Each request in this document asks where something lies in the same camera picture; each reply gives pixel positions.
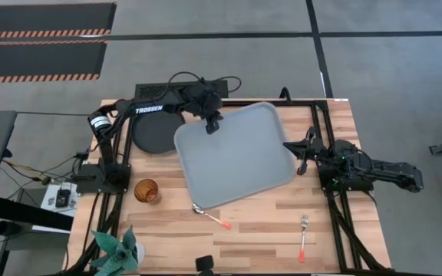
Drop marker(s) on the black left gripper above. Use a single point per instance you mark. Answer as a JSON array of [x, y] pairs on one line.
[[209, 104]]

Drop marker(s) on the black table-level camera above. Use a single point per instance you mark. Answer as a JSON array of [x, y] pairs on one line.
[[204, 263]]

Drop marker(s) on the white paper sheet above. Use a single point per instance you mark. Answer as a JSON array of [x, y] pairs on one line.
[[47, 194]]

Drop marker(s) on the black round plate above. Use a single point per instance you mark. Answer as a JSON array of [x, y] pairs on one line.
[[154, 134]]

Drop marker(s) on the green plant in white pot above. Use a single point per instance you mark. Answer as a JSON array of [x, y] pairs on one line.
[[117, 253]]

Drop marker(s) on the black aluminium table frame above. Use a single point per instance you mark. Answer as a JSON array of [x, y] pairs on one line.
[[301, 103]]

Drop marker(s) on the black desk crossbar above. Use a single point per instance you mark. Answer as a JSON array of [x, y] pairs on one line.
[[25, 212]]

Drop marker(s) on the small black electronic device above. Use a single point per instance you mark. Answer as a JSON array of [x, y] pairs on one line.
[[63, 198]]

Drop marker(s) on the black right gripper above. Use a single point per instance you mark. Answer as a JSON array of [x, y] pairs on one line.
[[313, 151]]

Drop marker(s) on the black floor tape strip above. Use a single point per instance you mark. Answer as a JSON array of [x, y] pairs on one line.
[[317, 50]]

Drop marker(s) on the grey plastic tray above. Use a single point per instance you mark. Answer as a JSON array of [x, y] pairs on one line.
[[236, 161]]

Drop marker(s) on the amber faceted glass cup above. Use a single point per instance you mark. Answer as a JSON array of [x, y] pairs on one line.
[[147, 190]]

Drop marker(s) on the black perforated vent box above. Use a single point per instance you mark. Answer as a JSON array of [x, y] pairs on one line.
[[156, 90]]

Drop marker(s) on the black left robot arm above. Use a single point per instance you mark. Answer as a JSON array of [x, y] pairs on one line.
[[148, 109]]

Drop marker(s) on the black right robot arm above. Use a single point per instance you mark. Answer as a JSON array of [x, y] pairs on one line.
[[390, 174]]

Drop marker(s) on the black mat hazard stripe edge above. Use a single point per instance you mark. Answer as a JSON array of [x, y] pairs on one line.
[[44, 17], [37, 59]]

